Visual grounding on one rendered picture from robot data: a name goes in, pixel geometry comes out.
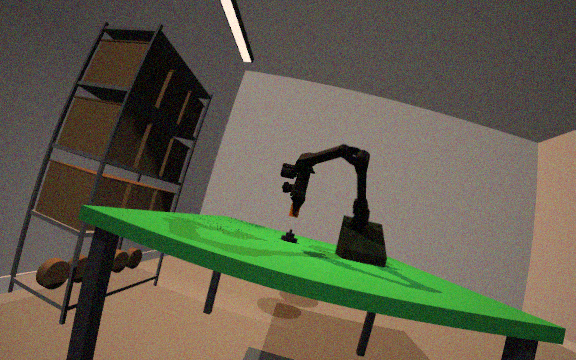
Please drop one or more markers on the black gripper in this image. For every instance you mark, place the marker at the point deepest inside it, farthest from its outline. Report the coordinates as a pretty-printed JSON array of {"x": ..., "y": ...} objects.
[{"x": 298, "y": 195}]

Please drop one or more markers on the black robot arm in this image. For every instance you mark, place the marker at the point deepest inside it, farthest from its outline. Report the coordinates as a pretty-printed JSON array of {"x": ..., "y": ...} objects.
[{"x": 304, "y": 168}]

